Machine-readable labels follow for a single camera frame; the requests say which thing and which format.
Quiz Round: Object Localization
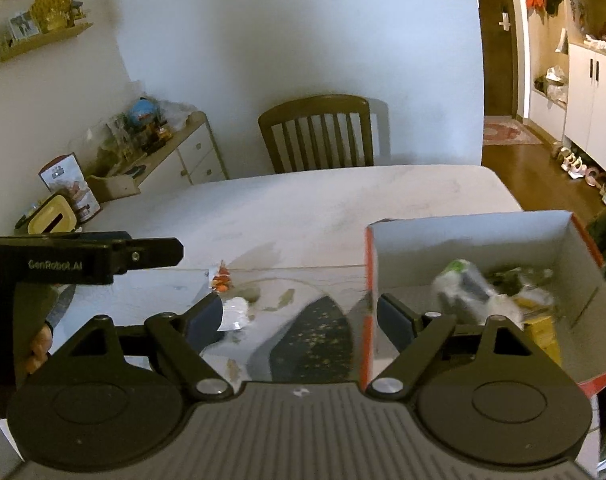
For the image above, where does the wooden wall shelf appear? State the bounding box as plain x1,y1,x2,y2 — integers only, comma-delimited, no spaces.
0,22,94,63

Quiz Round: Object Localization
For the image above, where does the small standing photo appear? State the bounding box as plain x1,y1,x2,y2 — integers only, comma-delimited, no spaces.
8,10,40,44

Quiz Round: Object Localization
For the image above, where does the white printed plastic bag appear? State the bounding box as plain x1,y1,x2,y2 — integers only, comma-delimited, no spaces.
430,258,524,326

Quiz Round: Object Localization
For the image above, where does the brown door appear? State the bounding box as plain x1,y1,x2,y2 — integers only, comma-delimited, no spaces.
475,0,514,117

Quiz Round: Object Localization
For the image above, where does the person's left forearm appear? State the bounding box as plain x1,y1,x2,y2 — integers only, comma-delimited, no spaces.
44,284,76,333

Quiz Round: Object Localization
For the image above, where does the white plastic wrapper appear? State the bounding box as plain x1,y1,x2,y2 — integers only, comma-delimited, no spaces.
217,297,250,332

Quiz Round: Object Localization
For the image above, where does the person's left hand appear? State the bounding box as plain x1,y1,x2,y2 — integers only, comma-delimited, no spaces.
26,321,54,376

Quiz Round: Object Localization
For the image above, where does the white hallway cabinet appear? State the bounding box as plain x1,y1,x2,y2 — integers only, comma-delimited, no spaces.
528,0,606,187

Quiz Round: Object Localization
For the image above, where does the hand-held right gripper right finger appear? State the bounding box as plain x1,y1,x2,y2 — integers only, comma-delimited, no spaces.
365,293,530,397

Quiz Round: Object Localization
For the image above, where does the cream sideboard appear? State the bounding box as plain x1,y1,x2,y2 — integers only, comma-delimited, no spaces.
86,111,230,202

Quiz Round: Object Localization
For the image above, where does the yellow tissue box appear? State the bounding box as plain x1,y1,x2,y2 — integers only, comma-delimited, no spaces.
27,195,82,234

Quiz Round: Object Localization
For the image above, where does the blue globe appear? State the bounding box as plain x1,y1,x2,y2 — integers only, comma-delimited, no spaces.
127,97,160,131

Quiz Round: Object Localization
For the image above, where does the red cardboard box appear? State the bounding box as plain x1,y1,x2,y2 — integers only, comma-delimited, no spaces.
364,210,606,401

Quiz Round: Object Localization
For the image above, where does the brown open box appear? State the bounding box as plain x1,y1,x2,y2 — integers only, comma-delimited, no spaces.
87,166,143,202

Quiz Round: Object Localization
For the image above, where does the red and white carton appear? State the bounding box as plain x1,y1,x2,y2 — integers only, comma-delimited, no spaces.
38,152,102,224

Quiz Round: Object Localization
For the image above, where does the brown wooden chair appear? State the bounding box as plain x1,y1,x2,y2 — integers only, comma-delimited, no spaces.
257,94,375,175

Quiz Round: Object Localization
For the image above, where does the patterned pink rug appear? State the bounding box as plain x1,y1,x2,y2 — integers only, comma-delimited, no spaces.
483,116,542,147

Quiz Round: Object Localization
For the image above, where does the small orange snack packet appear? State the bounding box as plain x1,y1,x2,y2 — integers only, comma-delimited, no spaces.
210,260,234,295

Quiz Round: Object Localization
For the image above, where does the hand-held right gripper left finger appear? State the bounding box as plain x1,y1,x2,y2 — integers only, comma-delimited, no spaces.
70,292,234,403

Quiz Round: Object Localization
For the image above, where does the golden woven box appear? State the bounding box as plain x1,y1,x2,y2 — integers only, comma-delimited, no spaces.
33,0,77,31

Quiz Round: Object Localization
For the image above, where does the dark speckled mat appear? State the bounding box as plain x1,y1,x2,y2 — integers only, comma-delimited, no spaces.
250,294,366,386

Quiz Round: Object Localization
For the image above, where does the dark green wrapper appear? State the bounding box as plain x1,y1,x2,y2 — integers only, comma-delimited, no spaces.
488,267,554,296

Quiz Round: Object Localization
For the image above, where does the yellow cardboard box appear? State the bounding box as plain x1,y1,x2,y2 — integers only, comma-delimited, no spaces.
522,307,564,367

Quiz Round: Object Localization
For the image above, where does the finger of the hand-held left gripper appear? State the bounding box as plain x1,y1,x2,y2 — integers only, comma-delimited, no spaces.
110,237,185,276

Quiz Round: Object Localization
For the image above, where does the row of shoes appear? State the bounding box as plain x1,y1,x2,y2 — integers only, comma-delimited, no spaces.
552,142,606,206

